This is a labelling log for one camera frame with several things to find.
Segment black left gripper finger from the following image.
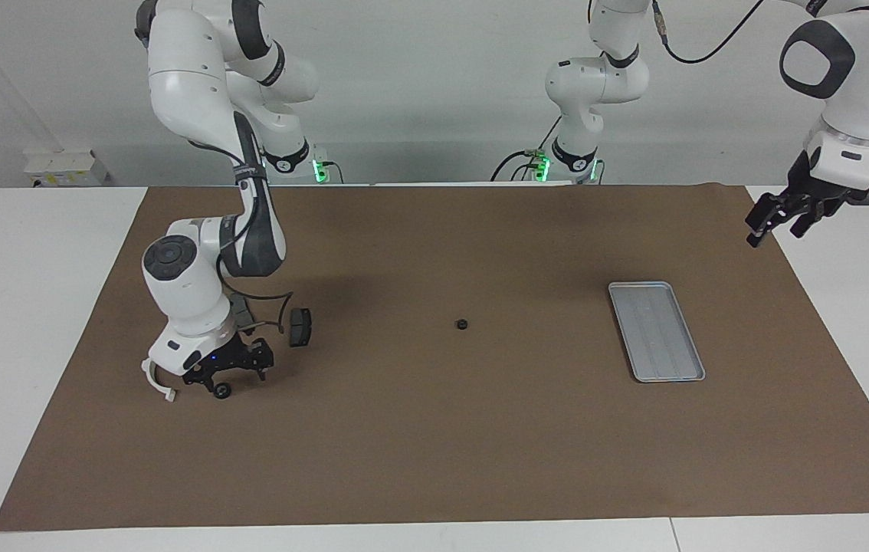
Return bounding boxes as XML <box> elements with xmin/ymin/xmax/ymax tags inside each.
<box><xmin>745</xmin><ymin>195</ymin><xmax>782</xmax><ymax>248</ymax></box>
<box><xmin>790</xmin><ymin>205</ymin><xmax>828</xmax><ymax>239</ymax></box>

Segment silver metal tray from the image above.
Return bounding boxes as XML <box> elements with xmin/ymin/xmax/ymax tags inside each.
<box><xmin>608</xmin><ymin>281</ymin><xmax>707</xmax><ymax>383</ymax></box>

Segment brown table mat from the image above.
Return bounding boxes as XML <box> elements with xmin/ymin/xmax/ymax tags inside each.
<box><xmin>0</xmin><ymin>182</ymin><xmax>869</xmax><ymax>533</ymax></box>

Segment white semicircular bracket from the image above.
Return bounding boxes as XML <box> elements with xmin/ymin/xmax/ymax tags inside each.
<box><xmin>140</xmin><ymin>356</ymin><xmax>179</xmax><ymax>404</ymax></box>

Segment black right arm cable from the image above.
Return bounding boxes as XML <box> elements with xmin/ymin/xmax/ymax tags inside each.
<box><xmin>216</xmin><ymin>264</ymin><xmax>297</xmax><ymax>338</ymax></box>

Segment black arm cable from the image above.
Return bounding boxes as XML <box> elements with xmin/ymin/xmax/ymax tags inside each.
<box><xmin>652</xmin><ymin>0</ymin><xmax>766</xmax><ymax>64</ymax></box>
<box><xmin>216</xmin><ymin>264</ymin><xmax>297</xmax><ymax>338</ymax></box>

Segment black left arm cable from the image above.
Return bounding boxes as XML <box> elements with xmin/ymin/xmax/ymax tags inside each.
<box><xmin>652</xmin><ymin>0</ymin><xmax>766</xmax><ymax>64</ymax></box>

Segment white wall socket box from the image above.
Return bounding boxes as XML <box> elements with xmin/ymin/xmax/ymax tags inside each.
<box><xmin>23</xmin><ymin>149</ymin><xmax>110</xmax><ymax>188</ymax></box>

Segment black base power cable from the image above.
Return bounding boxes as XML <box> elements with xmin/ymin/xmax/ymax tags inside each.
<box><xmin>490</xmin><ymin>115</ymin><xmax>562</xmax><ymax>183</ymax></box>

